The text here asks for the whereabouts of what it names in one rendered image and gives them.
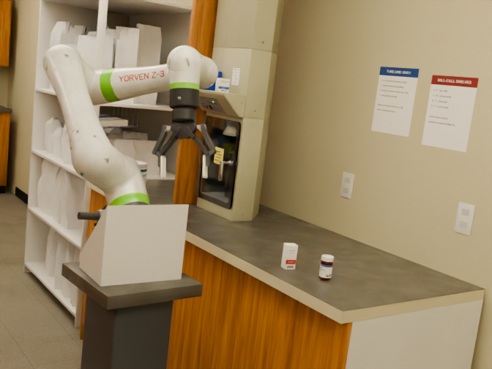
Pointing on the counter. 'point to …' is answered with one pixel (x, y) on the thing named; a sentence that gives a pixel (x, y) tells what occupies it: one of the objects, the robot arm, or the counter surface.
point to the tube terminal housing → (255, 179)
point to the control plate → (211, 104)
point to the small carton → (222, 85)
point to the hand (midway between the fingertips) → (184, 174)
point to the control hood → (233, 100)
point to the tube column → (249, 24)
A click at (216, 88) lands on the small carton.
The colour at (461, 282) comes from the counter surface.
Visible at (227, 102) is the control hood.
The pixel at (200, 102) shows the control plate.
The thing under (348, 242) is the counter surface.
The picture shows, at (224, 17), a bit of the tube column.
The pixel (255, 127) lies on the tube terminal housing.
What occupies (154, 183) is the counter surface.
